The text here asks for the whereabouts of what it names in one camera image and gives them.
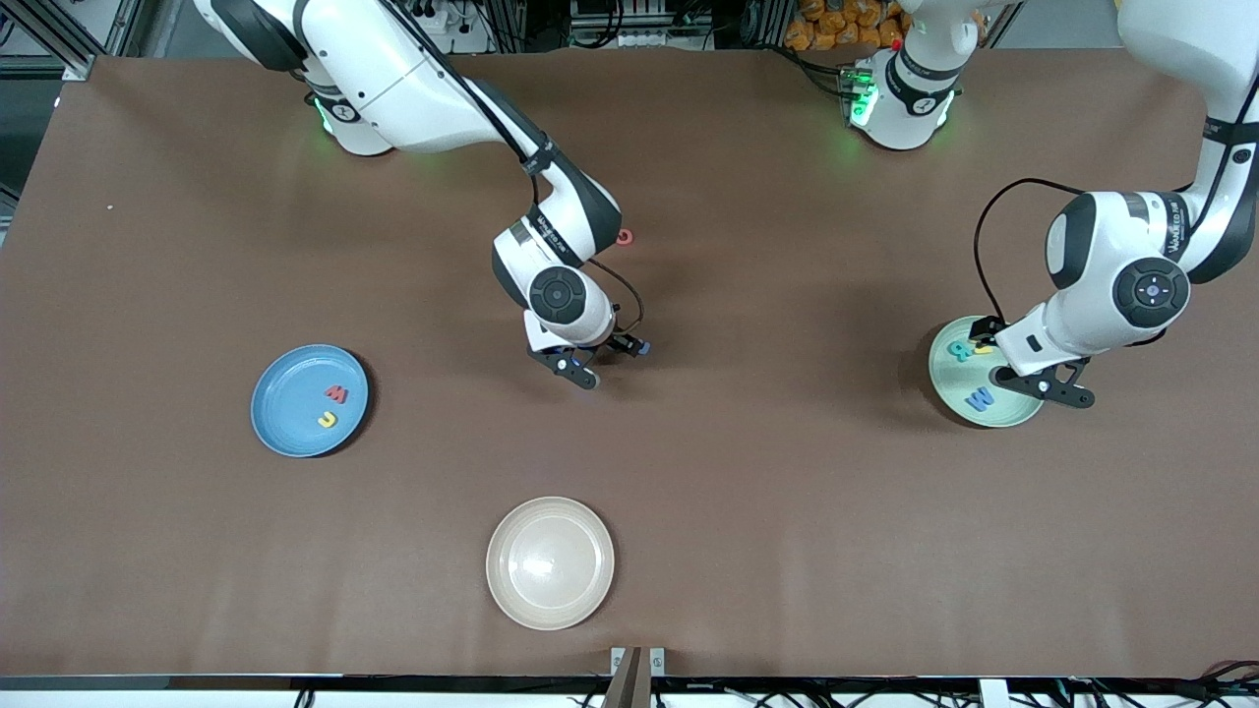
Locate brown tapered post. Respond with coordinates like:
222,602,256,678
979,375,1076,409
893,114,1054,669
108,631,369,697
601,646,653,708

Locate beige plate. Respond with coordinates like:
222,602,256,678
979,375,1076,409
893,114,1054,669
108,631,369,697
485,496,617,632

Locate blue plate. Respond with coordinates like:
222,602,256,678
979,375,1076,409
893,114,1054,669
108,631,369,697
250,343,371,459

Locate orange bagged items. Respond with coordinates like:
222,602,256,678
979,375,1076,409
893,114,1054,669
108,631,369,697
784,0,908,52

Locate brown table cover sheet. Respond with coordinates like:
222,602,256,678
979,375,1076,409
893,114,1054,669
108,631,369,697
0,44,1259,679

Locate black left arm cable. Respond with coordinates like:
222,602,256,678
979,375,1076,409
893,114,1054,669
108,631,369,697
972,177,1093,325

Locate green plate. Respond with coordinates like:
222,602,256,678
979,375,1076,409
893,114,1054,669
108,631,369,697
928,315,1050,430

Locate aluminium frame post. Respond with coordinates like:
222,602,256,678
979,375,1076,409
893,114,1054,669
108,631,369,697
0,0,109,82

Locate metal table edge bracket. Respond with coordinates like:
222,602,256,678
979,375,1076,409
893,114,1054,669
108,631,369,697
610,646,667,678

